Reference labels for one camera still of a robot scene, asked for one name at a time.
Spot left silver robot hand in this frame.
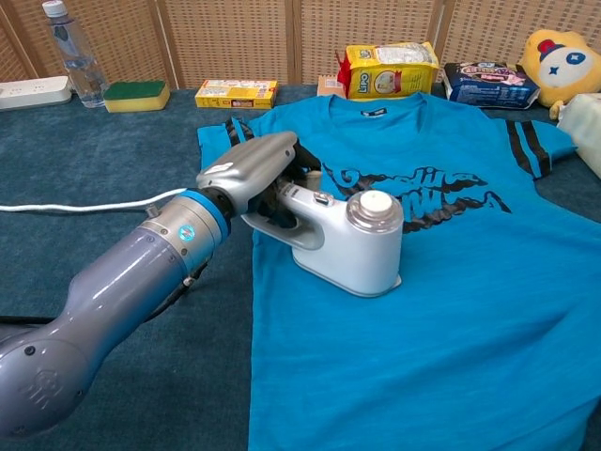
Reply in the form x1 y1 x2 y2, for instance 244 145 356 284
195 131 324 226

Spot white handheld steam iron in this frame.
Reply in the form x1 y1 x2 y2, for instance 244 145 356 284
239 171 405 299

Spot blue Carolina Panthers t-shirt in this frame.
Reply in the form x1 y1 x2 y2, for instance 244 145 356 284
195 92 601 451

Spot yellow cardboard snack box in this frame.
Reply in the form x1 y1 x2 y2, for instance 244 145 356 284
194 78 279 111

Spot rattan folding screen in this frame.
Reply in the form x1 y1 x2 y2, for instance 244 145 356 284
0 0 601 90

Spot green and yellow sponge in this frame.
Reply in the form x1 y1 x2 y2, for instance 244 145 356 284
103 79 172 114

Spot dark teal table cover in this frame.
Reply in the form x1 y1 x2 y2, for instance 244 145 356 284
0 84 601 451

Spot yellow Lipo snack bag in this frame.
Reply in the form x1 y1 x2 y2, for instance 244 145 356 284
334 40 440 101

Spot clear plastic water bottle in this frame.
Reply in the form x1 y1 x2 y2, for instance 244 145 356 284
41 0 110 109

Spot white power strip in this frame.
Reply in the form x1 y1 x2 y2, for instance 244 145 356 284
0 74 73 112

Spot dark purple snack pack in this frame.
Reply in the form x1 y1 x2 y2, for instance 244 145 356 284
442 60 542 111

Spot yellow plush toy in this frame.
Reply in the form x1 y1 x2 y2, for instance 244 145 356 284
517 28 601 121

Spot white plastic bag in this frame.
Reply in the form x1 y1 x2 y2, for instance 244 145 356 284
556 92 601 180

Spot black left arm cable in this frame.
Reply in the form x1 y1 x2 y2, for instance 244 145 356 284
140 260 210 325

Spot white power cord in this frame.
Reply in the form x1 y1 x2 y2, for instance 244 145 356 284
0 187 189 213

